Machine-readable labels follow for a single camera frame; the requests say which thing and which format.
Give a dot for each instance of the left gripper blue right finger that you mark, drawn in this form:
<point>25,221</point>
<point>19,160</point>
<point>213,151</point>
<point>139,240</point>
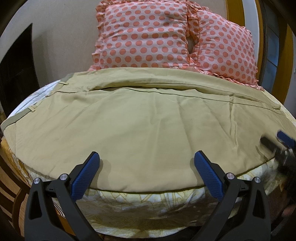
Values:
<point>242,212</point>

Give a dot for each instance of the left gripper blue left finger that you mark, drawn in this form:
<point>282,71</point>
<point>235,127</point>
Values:
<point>41,219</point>

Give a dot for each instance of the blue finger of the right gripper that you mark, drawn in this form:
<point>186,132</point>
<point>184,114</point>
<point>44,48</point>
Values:
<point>285,139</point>

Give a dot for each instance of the beige khaki pants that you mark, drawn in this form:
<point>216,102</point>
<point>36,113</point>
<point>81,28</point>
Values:
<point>146,124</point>

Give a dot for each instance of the yellow floral bed sheet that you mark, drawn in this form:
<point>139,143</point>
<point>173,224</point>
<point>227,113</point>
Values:
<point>153,214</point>

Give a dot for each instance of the right pink polka dot pillow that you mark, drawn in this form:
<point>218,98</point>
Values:
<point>221,48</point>

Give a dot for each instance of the pink polka dot pillow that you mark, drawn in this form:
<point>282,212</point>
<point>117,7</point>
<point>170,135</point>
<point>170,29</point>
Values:
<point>221,48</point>
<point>142,34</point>

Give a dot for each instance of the left pink polka dot pillow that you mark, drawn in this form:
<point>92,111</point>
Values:
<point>142,34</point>

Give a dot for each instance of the wooden door frame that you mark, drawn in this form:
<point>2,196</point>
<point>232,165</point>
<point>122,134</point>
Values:
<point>273,38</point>

